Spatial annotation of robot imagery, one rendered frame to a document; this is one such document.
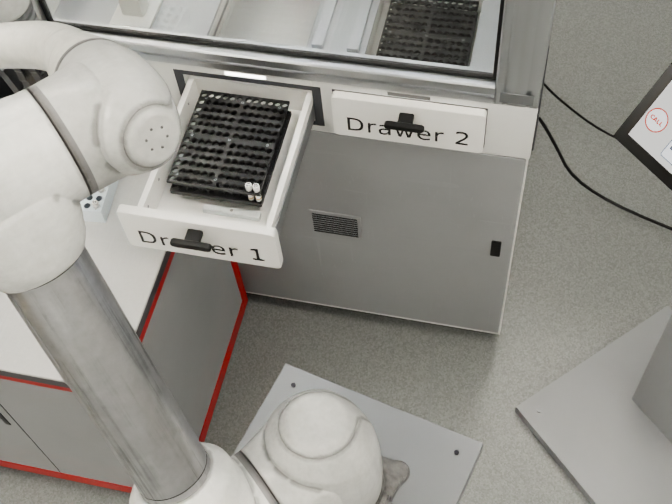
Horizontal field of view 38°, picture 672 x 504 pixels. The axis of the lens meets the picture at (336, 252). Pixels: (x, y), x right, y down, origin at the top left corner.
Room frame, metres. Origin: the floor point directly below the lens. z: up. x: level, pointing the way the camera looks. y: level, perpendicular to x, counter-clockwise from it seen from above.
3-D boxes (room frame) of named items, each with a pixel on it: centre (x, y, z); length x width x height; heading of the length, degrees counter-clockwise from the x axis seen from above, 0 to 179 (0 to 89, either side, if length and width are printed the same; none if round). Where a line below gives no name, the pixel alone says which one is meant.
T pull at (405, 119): (1.15, -0.16, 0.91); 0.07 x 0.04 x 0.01; 71
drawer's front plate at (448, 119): (1.18, -0.17, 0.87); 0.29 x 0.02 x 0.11; 71
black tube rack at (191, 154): (1.17, 0.17, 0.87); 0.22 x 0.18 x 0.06; 161
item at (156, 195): (1.17, 0.17, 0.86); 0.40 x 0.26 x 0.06; 161
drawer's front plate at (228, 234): (0.98, 0.24, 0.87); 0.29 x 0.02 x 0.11; 71
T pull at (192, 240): (0.95, 0.24, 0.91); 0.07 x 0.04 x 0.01; 71
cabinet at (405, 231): (1.72, -0.07, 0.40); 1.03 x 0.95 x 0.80; 71
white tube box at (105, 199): (1.18, 0.47, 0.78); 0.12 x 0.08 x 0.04; 167
